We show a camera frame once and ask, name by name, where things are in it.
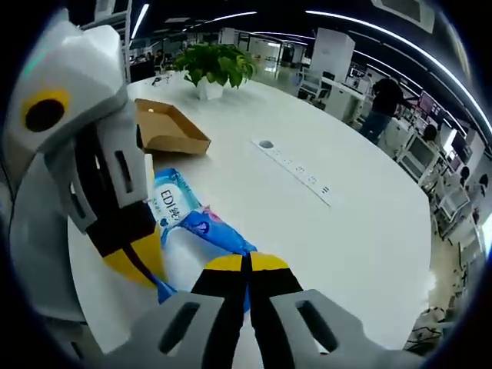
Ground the ceiling air conditioner unit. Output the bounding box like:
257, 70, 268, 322
371, 0, 438, 32

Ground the green potted plant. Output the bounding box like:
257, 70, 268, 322
174, 42, 258, 101

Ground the white metal shelf rack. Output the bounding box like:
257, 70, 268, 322
94, 0, 134, 84

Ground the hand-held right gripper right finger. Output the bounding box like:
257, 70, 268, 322
249, 252, 420, 369

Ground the blue soft wipes pack item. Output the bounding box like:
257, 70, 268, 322
152, 168, 258, 305

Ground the purple wall display screen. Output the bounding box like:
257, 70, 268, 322
421, 90, 447, 116

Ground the white office chair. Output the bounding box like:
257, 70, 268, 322
399, 134, 439, 181

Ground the table power socket panel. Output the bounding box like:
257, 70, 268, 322
251, 138, 334, 207

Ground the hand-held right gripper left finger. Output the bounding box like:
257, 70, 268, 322
95, 253, 251, 369

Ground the row of ceiling light strips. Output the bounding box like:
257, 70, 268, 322
130, 3, 492, 135

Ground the brown cardboard shoe box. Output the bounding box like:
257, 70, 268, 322
134, 98, 212, 157

